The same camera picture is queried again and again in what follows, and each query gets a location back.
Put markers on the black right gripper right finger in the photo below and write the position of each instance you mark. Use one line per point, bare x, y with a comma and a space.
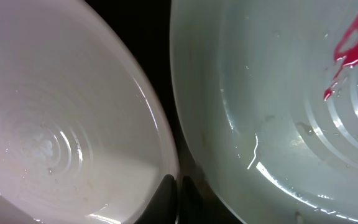
196, 209

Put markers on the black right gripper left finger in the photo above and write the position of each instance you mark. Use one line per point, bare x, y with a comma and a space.
162, 208

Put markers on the pink plate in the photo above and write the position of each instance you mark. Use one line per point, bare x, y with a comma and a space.
83, 137

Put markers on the dark brown serving tray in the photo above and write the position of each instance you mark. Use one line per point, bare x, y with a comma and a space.
144, 26

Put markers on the grey plate with red stain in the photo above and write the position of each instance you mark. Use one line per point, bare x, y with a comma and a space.
267, 96

